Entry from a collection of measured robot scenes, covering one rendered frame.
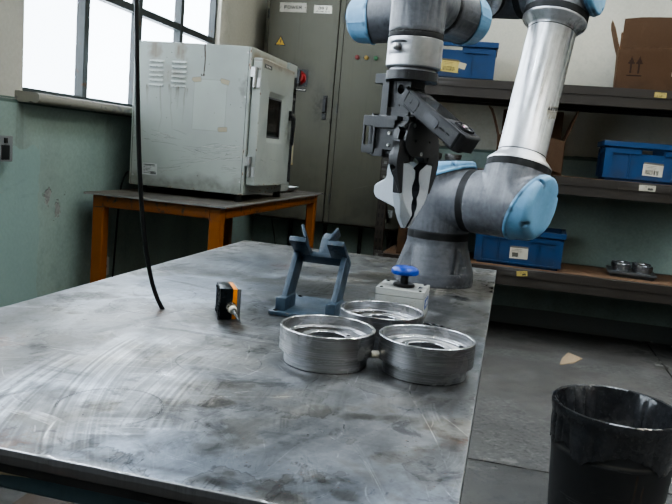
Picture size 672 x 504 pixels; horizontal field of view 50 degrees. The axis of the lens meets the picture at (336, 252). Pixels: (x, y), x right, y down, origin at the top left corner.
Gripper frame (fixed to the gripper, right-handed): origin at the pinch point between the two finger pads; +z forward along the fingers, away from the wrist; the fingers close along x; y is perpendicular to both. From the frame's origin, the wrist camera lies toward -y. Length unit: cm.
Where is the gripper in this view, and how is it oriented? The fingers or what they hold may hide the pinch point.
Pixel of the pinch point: (409, 219)
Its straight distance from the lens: 100.4
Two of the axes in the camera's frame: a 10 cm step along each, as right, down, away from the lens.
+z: -0.9, 9.9, 1.4
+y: -7.1, -1.6, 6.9
